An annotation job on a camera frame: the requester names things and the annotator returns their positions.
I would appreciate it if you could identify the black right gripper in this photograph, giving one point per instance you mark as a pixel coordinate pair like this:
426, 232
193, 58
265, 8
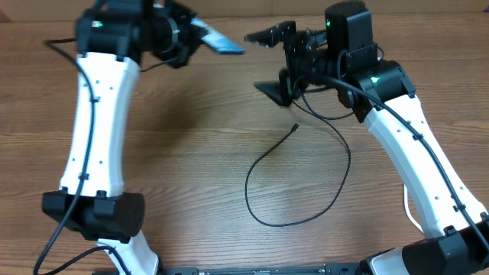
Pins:
298, 43

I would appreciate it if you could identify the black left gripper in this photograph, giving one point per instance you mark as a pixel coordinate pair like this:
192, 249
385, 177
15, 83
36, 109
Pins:
181, 58

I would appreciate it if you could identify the Samsung Galaxy smartphone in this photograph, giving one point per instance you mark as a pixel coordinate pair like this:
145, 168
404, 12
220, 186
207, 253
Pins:
216, 40

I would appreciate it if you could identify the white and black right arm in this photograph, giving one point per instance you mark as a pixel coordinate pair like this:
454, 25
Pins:
344, 56

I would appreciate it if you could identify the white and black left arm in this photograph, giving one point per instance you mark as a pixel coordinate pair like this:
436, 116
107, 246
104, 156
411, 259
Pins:
111, 38

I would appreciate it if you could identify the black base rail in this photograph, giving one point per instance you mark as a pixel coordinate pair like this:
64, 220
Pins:
327, 269

